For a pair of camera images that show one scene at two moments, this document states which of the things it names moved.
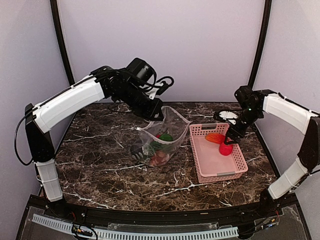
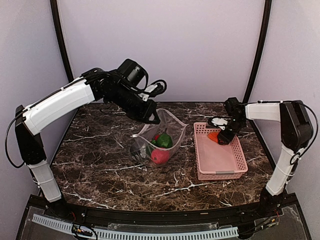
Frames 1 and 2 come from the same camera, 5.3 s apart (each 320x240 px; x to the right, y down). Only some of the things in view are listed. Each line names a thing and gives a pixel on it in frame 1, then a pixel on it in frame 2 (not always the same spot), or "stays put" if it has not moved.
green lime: (166, 137) stays put
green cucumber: (160, 146) → (149, 148)
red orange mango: (218, 138) stays put
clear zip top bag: (157, 142) stays put
